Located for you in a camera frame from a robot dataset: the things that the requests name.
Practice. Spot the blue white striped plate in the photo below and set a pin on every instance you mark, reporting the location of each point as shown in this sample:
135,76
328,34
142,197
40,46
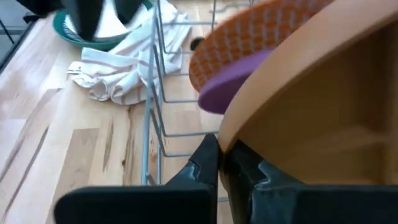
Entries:
107,25

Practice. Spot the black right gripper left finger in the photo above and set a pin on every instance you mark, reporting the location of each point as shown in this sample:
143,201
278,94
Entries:
140,205

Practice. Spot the large teal plate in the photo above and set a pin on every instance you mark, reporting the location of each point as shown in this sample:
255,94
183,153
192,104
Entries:
62,31

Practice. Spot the tan plate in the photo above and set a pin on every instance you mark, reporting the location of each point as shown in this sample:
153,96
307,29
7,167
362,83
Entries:
326,109

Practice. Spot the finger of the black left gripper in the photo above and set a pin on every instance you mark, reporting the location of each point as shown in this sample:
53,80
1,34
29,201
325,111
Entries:
84,15
127,9

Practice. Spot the white striped dish towel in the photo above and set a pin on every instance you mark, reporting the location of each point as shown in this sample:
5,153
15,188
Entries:
124,74

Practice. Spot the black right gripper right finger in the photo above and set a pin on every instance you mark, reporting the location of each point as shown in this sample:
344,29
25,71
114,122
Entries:
311,205

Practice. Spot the purple plate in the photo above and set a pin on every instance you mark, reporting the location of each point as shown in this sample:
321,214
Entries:
224,90

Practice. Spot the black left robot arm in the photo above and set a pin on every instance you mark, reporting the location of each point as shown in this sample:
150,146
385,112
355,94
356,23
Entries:
37,5

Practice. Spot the white paper price tag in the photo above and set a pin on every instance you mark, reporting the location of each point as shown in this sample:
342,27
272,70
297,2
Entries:
73,69

